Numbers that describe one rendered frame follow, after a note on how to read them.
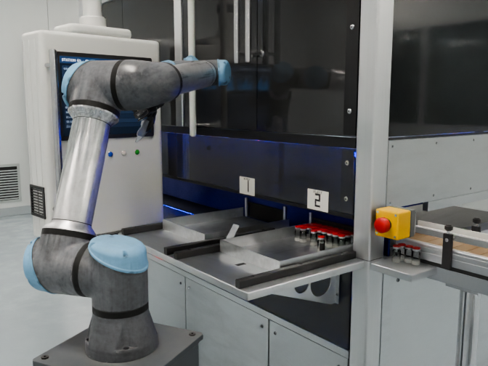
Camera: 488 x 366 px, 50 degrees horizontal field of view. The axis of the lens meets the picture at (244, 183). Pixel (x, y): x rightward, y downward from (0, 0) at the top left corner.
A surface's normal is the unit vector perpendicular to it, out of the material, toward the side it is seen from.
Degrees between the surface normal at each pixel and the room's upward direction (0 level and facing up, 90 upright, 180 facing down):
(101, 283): 90
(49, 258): 66
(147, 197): 90
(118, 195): 90
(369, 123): 90
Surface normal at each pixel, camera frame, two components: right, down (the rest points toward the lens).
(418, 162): 0.61, 0.12
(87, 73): -0.26, -0.36
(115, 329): 0.04, -0.15
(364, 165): -0.80, 0.09
